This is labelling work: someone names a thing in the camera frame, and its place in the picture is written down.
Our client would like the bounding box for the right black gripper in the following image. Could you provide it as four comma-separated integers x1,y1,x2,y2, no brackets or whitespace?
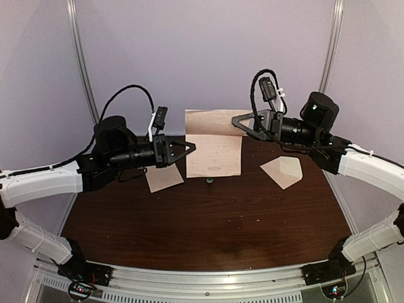
230,109,321,146

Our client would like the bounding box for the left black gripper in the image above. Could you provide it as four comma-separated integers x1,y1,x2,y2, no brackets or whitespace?
108,134,196,172

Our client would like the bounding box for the lined letter sheet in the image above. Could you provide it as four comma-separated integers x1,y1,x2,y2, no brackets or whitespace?
185,109,251,178

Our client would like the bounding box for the beige envelope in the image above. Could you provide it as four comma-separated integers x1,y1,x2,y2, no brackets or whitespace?
260,156,303,190

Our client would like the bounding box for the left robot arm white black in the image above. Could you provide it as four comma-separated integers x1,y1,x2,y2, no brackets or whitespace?
1,116,196,280

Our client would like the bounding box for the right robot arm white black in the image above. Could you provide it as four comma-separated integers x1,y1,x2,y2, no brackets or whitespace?
232,92,403,279

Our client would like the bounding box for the right black braided cable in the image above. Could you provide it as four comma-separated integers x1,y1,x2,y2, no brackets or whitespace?
251,69,288,140

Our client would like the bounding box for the black braided cable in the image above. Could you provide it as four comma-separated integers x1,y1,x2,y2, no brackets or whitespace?
251,69,288,140
93,84,155,140

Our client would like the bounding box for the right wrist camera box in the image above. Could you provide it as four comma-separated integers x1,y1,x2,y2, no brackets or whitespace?
258,77,287,114

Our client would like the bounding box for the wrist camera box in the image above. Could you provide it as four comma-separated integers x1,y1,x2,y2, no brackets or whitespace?
147,106,168,142
258,77,287,114

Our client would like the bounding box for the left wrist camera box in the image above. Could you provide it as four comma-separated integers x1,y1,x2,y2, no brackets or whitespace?
147,106,168,142

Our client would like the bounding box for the left black braided cable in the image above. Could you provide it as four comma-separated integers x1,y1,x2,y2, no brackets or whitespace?
93,84,155,140

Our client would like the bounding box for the right aluminium frame post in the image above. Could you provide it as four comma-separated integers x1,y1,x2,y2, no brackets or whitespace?
319,0,344,93

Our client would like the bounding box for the aluminium frame post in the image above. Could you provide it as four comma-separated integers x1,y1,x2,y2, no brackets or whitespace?
66,0,100,124
319,0,344,93

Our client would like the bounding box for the left aluminium frame post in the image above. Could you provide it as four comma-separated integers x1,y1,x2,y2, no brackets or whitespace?
66,0,100,124

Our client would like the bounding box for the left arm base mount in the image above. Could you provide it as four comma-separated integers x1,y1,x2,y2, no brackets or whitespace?
55,262,113,302

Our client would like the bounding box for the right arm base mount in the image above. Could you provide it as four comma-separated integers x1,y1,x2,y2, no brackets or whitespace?
301,261,356,301

